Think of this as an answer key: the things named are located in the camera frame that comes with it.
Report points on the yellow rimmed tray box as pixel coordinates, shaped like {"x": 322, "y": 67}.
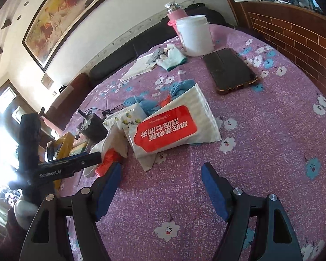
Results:
{"x": 59, "y": 149}

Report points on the red plastic bag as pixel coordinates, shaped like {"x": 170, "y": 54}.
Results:
{"x": 111, "y": 156}

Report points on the white paper booklet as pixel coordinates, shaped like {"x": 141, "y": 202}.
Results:
{"x": 143, "y": 64}

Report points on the red label wet wipes pack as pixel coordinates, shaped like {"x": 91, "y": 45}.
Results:
{"x": 187, "y": 119}

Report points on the wooden sideboard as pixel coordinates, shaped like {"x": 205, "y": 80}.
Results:
{"x": 297, "y": 33}

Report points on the person left hand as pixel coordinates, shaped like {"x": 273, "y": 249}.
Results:
{"x": 25, "y": 212}

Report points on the black motor with gear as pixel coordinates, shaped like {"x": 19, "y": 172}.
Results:
{"x": 92, "y": 127}

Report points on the black smartphone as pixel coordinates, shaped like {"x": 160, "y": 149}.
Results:
{"x": 229, "y": 72}

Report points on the lemon print tissue pack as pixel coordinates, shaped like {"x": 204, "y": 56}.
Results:
{"x": 131, "y": 115}

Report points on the brown armchair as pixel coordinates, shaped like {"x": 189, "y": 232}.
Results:
{"x": 67, "y": 103}

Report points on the blue towel cloth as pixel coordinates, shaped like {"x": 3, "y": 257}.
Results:
{"x": 150, "y": 102}

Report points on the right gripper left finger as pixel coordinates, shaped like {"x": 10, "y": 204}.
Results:
{"x": 48, "y": 235}

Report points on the white work glove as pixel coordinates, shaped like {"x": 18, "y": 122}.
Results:
{"x": 171, "y": 58}

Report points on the white cloth bag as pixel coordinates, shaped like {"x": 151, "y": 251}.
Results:
{"x": 115, "y": 139}

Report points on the framed horse painting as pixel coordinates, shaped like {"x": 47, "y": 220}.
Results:
{"x": 52, "y": 24}

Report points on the pink thermos bottle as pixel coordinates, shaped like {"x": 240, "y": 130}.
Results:
{"x": 174, "y": 12}

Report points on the black sofa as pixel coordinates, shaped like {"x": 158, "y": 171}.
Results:
{"x": 142, "y": 43}

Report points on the white plastic jar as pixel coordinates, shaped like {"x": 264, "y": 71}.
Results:
{"x": 195, "y": 35}

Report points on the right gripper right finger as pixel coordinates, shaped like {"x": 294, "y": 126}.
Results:
{"x": 274, "y": 237}

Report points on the purple floral tablecloth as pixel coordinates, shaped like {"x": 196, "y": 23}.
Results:
{"x": 273, "y": 140}

